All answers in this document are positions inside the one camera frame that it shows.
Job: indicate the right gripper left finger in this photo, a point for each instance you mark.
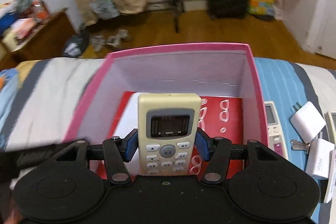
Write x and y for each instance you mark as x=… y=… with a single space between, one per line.
x=129 y=145

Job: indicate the white adapter middle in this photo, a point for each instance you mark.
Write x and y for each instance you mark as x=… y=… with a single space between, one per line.
x=318 y=162

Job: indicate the colourful gift bag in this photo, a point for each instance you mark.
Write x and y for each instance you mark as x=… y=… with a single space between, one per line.
x=261 y=7

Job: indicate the metal key bunch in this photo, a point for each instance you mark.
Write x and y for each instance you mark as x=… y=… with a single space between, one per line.
x=299 y=146

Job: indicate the white charger cube back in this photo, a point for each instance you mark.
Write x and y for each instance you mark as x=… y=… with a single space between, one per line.
x=307 y=121

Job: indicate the small white slim remote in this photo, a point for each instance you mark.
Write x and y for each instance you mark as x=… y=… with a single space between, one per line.
x=331 y=180

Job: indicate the white remote on right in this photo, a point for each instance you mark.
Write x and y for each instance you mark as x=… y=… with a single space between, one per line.
x=330 y=118

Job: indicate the white power bank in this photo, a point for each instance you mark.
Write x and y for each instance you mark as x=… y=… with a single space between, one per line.
x=127 y=120

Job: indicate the tissue box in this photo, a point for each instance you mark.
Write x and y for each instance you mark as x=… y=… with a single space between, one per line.
x=22 y=27

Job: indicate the pink cardboard box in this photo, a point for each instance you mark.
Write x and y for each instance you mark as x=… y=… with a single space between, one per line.
x=206 y=69

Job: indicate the grey slippers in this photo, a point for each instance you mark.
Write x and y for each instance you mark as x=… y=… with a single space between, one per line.
x=114 y=42

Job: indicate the white remote near box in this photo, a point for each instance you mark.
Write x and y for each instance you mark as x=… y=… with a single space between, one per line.
x=276 y=140

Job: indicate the wooden nightstand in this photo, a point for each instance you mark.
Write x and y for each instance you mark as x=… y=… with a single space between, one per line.
x=45 y=42

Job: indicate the patterned plastic bag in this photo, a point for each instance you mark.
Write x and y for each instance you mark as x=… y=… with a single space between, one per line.
x=104 y=9

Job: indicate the cream TCL remote control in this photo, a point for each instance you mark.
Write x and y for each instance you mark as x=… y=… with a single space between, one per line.
x=167 y=127

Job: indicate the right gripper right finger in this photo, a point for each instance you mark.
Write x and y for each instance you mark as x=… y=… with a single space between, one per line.
x=205 y=145

